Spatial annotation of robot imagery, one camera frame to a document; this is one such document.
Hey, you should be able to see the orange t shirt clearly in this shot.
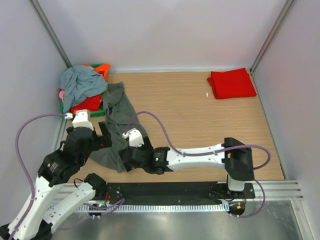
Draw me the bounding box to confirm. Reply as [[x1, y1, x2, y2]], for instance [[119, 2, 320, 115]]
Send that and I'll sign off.
[[83, 63, 110, 82]]

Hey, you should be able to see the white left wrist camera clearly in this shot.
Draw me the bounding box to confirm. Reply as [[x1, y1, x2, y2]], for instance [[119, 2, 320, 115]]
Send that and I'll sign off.
[[64, 109, 95, 131]]

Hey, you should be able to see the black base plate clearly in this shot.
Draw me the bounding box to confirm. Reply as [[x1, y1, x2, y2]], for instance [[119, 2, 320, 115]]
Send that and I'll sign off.
[[93, 181, 256, 206]]

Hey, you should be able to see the pink garment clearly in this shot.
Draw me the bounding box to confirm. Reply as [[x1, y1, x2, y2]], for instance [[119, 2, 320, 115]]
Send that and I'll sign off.
[[58, 89, 65, 102]]

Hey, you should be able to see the slotted white cable duct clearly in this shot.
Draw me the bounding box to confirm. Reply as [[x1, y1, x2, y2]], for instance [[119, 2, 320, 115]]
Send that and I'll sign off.
[[74, 202, 230, 214]]

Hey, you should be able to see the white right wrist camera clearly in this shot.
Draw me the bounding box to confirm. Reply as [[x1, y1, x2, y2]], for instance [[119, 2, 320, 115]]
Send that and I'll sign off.
[[122, 128, 145, 148]]

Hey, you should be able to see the light blue t shirt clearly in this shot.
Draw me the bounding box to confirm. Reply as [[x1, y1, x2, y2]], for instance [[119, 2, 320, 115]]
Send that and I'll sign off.
[[59, 65, 108, 114]]

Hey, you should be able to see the dark grey t shirt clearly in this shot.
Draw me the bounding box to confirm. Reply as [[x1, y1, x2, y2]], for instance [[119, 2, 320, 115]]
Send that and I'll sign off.
[[90, 82, 148, 173]]

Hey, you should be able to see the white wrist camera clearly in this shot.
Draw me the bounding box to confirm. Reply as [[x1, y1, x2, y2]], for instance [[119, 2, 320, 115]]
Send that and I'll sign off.
[[64, 109, 95, 131], [122, 128, 145, 148]]

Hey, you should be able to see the folded red t shirt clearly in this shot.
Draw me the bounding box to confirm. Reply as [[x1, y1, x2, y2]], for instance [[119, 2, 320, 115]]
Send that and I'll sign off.
[[207, 68, 257, 100]]

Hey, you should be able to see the green plastic basket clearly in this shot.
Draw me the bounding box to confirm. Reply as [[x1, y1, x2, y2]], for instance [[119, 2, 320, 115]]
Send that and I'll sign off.
[[59, 62, 108, 118]]

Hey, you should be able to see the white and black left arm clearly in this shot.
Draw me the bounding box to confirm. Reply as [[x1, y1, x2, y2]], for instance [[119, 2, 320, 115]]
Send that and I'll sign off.
[[0, 121, 112, 240]]

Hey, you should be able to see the red t shirt in basket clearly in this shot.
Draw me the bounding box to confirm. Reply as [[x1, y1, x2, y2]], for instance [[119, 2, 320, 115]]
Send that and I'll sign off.
[[70, 94, 103, 114]]

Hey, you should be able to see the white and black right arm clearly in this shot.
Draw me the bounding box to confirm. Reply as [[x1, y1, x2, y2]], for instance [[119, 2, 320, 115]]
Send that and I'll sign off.
[[118, 137, 255, 198]]

